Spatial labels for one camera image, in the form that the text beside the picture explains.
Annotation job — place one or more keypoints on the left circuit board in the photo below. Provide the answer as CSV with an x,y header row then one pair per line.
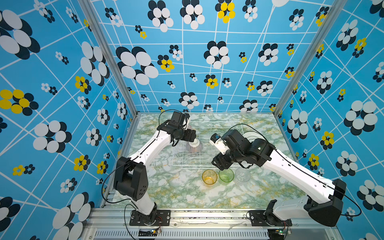
x,y
149,232

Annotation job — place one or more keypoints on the aluminium frame post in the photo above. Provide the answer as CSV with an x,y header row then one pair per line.
x,y
90,15
334,12

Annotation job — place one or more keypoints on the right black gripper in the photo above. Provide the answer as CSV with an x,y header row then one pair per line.
x,y
220,162

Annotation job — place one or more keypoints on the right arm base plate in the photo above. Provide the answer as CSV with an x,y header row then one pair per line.
x,y
258,220

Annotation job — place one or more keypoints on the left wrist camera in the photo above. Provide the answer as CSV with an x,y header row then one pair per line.
x,y
186,121

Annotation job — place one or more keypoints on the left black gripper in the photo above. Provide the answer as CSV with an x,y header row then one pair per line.
x,y
188,137

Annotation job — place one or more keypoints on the white wire dish rack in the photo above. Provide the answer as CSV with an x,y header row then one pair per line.
x,y
204,130

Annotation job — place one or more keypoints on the right aluminium frame post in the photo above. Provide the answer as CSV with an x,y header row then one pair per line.
x,y
334,12

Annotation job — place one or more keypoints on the left aluminium frame post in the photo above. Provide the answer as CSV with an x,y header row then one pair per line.
x,y
90,15

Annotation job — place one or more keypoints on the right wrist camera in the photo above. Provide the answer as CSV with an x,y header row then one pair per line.
x,y
219,143

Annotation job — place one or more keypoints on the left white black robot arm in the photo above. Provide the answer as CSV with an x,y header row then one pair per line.
x,y
131,179

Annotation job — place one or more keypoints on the circuit board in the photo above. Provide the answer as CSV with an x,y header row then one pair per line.
x,y
149,232
276,234

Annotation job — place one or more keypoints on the aluminium front rail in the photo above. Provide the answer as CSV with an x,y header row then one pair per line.
x,y
200,224

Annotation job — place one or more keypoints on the right circuit board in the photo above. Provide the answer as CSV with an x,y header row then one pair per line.
x,y
276,234

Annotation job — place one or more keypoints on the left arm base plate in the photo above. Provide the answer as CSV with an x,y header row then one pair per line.
x,y
156,218

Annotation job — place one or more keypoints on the yellow glass cup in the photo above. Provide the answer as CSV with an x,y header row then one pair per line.
x,y
209,177

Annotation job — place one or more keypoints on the green glass cup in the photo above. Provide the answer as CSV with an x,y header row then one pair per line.
x,y
226,176

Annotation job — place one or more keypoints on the white plate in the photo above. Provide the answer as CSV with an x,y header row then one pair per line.
x,y
251,136

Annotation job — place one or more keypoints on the clear glass cup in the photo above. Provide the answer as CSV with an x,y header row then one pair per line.
x,y
242,176

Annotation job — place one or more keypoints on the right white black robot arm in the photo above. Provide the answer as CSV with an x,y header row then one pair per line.
x,y
323,201

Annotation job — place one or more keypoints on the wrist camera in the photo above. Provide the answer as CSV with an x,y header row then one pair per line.
x,y
219,143
186,121

